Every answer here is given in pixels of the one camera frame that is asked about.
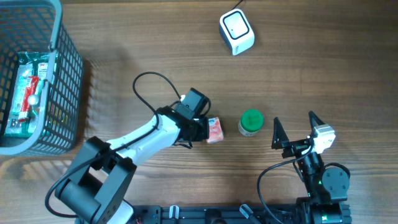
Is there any green flat package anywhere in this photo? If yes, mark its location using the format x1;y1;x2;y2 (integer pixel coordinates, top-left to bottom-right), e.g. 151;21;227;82
5;52;50;138

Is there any black right camera cable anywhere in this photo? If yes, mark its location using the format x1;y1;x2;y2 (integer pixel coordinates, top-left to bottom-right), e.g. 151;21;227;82
256;144;315;224

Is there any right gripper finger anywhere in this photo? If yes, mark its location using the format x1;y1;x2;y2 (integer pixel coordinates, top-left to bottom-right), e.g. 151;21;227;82
271;117;289;149
308;111;325;135

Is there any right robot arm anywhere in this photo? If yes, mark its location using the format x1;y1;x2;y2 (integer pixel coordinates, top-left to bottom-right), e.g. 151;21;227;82
272;111;352;224

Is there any green lid jar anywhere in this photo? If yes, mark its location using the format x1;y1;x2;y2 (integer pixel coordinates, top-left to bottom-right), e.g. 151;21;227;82
238;109;264;137

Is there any black camera cable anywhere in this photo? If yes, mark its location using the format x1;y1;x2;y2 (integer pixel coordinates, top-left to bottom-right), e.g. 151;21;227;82
256;144;315;224
44;71;183;218

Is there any black left camera cable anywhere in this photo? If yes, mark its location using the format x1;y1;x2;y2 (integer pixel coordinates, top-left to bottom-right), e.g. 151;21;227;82
44;71;183;218

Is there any white barcode scanner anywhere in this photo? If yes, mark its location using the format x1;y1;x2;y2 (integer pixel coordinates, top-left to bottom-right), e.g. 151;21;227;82
219;9;255;56

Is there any dark grey mesh basket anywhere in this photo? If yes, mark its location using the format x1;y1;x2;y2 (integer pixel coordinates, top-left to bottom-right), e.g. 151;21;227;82
1;1;84;157

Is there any small yellow bottle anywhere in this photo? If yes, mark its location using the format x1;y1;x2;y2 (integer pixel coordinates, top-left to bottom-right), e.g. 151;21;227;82
27;95;40;106

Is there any red white tube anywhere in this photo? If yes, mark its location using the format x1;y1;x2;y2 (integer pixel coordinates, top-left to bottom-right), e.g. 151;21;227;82
18;76;40;123

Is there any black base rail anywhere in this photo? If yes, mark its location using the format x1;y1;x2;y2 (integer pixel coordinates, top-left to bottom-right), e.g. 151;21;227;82
74;203;352;224

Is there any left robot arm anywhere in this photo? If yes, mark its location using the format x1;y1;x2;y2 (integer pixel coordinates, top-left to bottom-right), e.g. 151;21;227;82
51;88;211;223

